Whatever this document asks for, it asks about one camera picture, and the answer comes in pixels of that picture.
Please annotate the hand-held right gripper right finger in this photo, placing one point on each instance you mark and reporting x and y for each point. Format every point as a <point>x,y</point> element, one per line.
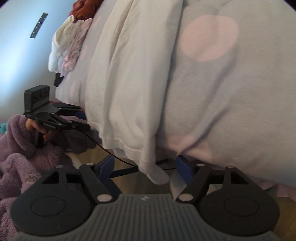
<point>185,170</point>

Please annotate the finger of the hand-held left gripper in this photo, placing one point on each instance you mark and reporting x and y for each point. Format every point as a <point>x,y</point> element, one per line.
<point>81,127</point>
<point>81,115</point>

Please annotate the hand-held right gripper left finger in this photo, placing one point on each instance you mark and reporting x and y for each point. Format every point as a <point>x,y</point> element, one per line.
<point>106,165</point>

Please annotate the white long-sleeve shirt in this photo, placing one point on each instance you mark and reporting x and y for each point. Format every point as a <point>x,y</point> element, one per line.
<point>129,81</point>

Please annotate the person's left forearm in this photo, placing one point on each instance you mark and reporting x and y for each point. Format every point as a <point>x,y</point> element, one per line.
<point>18,136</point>

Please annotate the person's left hand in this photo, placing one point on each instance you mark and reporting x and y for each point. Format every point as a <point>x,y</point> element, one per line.
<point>48,135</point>

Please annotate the black cloth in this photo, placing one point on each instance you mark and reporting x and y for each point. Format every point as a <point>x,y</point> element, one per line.
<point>58,80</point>

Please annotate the light pink garment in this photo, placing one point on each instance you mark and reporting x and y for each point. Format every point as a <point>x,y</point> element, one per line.
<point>71,58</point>

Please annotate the rust red cloth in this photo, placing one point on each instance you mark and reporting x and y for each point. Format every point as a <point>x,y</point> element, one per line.
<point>85,9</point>

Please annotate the dark segmented wall strip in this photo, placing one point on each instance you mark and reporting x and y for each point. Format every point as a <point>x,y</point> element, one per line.
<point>38,25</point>

